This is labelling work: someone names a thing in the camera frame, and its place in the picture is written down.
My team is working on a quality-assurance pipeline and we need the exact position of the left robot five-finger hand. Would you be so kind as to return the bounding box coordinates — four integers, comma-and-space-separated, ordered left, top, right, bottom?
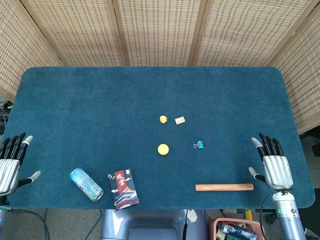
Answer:
0, 132, 42, 196

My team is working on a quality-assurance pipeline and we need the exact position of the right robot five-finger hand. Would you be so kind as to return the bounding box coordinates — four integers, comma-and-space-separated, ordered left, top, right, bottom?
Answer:
248, 132, 294, 191

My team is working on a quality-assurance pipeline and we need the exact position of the yellow round disc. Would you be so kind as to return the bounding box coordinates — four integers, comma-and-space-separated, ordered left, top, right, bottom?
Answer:
157, 143, 170, 156

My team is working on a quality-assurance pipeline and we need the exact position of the wooden cylindrical rod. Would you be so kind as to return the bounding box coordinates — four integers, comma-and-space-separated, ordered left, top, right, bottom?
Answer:
195, 183, 254, 192

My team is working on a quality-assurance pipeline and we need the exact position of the blue box in basket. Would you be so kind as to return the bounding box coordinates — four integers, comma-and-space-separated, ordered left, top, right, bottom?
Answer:
220, 223, 258, 240

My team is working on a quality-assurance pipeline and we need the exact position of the light blue drink can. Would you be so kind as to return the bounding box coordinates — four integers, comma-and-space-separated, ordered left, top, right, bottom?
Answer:
69, 167, 104, 202

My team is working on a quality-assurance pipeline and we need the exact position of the pink plastic basket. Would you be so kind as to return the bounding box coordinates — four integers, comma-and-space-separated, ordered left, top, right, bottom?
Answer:
208, 217, 260, 240

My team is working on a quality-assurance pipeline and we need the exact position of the blue carpet table mat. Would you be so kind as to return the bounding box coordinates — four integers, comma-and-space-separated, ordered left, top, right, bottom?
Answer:
2, 66, 316, 210

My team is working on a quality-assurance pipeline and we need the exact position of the dark palace print card box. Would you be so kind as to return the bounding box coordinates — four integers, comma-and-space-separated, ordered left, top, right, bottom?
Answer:
107, 167, 140, 211

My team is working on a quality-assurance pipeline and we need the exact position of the woven bamboo folding screen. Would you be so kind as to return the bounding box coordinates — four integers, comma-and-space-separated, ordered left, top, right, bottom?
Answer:
0, 0, 320, 135

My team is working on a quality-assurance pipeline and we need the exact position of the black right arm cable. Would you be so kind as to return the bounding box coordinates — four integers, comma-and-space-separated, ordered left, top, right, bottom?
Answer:
259, 189, 288, 240

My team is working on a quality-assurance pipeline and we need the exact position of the black floor cable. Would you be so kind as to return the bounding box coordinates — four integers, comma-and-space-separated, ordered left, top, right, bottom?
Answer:
7, 208, 51, 240

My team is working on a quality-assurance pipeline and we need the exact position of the black cable on torso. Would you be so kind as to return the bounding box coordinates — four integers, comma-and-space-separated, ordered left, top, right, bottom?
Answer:
183, 209, 189, 240

